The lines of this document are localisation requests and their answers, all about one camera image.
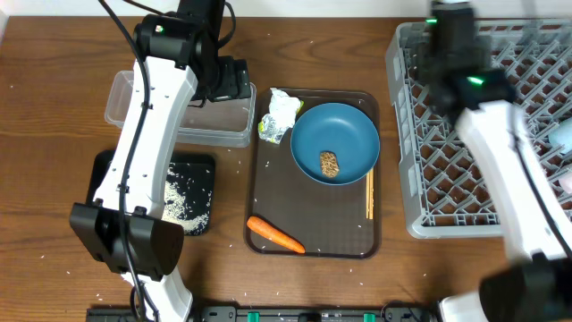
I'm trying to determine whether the small light blue bowl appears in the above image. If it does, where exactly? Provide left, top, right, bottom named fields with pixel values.
left=549, top=118, right=572, bottom=155

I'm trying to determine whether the orange carrot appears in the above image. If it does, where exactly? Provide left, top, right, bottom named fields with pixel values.
left=247, top=216, right=306, bottom=254

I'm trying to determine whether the wooden chopstick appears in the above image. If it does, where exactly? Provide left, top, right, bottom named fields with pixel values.
left=369, top=169, right=374, bottom=220
left=366, top=170, right=372, bottom=219

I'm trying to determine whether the wooden chopstick right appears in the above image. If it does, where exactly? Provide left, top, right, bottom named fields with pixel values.
left=369, top=169, right=374, bottom=220

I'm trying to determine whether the black tray bin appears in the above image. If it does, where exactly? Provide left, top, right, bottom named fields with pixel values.
left=85, top=149, right=217, bottom=237

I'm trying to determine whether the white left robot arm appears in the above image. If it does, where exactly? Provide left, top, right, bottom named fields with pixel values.
left=70, top=0, right=251, bottom=321

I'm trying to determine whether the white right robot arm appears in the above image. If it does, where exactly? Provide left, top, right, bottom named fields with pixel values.
left=418, top=1, right=571, bottom=321

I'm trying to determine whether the spilled white rice pile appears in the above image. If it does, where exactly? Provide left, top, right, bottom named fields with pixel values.
left=161, top=165, right=212, bottom=234

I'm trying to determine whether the dark blue plate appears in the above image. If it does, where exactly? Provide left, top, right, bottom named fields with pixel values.
left=290, top=103, right=381, bottom=186

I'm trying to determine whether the brown food piece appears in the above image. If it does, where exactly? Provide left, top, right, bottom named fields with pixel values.
left=320, top=151, right=340, bottom=178

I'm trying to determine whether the pink small bowl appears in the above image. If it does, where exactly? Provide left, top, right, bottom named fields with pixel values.
left=558, top=173, right=572, bottom=194

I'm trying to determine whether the grey dishwasher rack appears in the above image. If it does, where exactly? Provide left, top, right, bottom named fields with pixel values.
left=386, top=19, right=571, bottom=239

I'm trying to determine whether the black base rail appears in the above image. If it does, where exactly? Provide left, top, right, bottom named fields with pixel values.
left=85, top=301, right=442, bottom=322

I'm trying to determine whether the clear plastic bin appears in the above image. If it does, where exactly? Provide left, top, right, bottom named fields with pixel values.
left=105, top=71, right=257, bottom=148

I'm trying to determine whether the crumpled foil wrapper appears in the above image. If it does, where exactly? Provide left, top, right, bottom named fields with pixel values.
left=257, top=88, right=304, bottom=145

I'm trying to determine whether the brown serving tray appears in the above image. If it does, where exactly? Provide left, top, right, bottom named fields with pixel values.
left=246, top=89, right=381, bottom=259

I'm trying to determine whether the wooden chopstick left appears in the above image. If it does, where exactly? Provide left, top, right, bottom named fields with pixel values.
left=366, top=170, right=372, bottom=219

